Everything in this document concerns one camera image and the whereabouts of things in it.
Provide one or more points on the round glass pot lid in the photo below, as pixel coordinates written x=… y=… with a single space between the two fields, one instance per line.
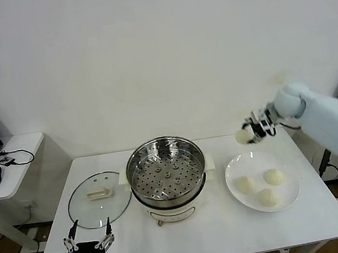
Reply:
x=86 y=210

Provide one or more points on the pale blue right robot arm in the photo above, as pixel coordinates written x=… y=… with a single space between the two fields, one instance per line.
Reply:
x=327 y=121

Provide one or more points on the white side desk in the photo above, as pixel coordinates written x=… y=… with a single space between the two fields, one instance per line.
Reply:
x=19 y=146

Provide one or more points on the white electric cooking pot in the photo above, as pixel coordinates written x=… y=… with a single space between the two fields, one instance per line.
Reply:
x=171 y=212

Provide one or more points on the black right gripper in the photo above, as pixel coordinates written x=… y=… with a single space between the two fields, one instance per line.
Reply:
x=263 y=123

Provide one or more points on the white wall socket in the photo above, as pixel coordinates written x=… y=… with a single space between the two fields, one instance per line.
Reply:
x=30 y=206

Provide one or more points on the small black usb hub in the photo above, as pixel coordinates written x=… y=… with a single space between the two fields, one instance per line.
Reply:
x=5 y=160

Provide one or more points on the white steamed baozi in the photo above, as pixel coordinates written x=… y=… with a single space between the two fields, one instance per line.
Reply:
x=246 y=185
x=273 y=177
x=268 y=197
x=242 y=137

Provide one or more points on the perforated steel steamer basket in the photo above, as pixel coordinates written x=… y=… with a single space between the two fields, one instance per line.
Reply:
x=151 y=183

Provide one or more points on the round white plate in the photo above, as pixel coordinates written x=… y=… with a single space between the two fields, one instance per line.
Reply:
x=290 y=196

